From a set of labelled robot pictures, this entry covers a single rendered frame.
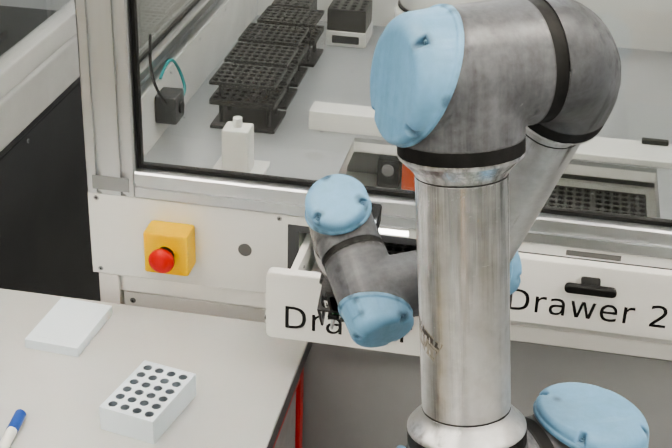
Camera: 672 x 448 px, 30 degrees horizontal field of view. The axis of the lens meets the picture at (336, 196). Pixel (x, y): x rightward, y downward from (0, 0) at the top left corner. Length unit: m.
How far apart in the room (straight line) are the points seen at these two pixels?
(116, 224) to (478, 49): 1.05
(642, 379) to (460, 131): 1.00
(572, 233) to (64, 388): 0.77
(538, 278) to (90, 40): 0.75
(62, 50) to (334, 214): 1.42
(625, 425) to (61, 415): 0.85
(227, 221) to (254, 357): 0.21
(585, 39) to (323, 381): 1.09
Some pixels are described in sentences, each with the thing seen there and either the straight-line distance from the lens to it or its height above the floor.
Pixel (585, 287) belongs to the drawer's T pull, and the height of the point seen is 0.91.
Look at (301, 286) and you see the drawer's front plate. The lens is 1.80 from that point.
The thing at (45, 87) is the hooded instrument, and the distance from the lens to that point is 2.67.
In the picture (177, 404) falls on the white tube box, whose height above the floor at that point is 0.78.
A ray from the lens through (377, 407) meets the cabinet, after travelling 2.09.
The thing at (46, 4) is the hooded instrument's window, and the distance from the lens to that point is 2.70.
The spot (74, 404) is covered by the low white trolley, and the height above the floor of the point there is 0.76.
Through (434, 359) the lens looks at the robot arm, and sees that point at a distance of 1.18.
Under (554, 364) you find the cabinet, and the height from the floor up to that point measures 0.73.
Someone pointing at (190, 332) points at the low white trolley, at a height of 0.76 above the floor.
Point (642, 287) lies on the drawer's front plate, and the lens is 1.89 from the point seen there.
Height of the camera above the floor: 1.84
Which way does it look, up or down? 27 degrees down
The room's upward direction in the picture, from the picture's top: 2 degrees clockwise
